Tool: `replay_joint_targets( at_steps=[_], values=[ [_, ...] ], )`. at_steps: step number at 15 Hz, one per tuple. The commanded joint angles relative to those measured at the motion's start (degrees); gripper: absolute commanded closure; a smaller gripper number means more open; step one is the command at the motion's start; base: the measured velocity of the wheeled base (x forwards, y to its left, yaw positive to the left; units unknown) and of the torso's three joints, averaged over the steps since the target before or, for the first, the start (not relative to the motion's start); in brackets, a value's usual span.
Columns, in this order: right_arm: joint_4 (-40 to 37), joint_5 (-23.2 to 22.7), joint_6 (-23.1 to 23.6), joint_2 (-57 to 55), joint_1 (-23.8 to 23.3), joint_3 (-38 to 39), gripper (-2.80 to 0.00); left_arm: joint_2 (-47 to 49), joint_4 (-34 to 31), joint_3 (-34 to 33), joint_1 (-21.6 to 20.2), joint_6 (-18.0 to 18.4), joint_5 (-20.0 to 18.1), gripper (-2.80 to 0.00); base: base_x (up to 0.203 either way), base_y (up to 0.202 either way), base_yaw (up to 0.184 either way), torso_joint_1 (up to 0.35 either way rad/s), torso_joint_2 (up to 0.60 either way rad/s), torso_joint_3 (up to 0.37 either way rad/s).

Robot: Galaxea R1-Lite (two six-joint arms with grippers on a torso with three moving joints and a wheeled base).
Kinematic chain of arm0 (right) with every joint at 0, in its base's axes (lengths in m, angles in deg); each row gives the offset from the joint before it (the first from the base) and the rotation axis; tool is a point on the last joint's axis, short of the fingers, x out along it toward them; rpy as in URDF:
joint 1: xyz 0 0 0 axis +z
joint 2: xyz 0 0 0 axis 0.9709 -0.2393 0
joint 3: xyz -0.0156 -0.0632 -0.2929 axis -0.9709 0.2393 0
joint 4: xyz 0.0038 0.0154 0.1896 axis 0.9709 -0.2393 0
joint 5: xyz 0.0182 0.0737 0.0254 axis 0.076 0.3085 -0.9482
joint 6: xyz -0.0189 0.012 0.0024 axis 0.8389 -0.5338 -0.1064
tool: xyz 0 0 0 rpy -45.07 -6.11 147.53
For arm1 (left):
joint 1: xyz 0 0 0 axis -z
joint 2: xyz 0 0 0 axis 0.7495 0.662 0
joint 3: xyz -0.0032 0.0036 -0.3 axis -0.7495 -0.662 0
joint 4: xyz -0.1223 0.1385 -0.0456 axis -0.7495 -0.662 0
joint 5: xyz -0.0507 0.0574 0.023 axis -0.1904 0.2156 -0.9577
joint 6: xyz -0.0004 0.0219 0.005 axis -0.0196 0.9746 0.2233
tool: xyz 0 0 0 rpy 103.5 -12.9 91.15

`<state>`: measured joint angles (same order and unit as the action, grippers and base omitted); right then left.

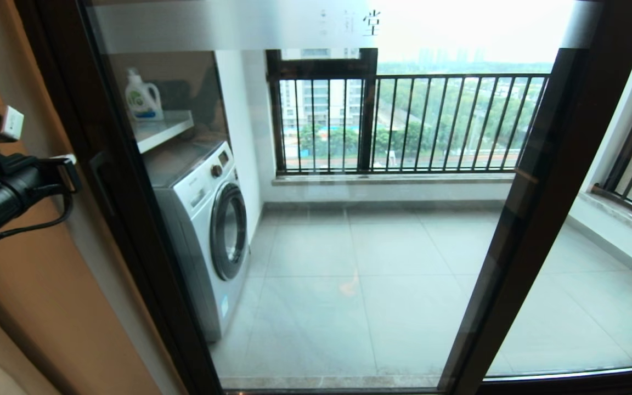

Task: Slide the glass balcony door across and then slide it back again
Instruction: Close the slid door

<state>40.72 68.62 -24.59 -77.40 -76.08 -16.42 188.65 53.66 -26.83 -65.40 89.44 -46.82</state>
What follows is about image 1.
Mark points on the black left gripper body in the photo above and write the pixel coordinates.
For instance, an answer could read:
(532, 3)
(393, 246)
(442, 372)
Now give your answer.
(9, 197)

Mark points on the dark framed sliding glass door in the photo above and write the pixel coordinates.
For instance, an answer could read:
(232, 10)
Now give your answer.
(607, 82)

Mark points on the white front-load washing machine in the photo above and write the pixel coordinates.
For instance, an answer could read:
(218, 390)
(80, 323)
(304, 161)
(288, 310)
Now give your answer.
(201, 230)

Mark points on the short black balcony railing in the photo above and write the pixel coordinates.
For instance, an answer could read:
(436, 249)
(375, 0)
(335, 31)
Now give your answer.
(631, 148)

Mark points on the white shelf board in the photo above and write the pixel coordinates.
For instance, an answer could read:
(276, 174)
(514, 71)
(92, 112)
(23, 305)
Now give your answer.
(165, 127)

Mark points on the white detergent bottle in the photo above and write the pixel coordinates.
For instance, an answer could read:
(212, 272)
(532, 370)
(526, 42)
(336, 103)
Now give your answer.
(145, 99)

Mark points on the long black balcony railing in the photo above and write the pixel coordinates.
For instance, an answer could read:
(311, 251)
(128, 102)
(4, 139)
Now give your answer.
(431, 77)

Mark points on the dark window frame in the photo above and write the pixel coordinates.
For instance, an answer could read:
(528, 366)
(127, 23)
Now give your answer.
(321, 68)

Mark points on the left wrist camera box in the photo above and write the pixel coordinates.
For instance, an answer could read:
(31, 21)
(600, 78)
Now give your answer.
(11, 123)

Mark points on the stone window sill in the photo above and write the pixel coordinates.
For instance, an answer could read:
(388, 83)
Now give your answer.
(623, 211)
(393, 180)

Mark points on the grey high-rise building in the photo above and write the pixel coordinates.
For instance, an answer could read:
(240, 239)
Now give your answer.
(319, 93)

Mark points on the fixed dark framed glass panel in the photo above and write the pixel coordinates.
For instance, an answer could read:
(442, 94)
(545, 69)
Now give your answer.
(568, 307)

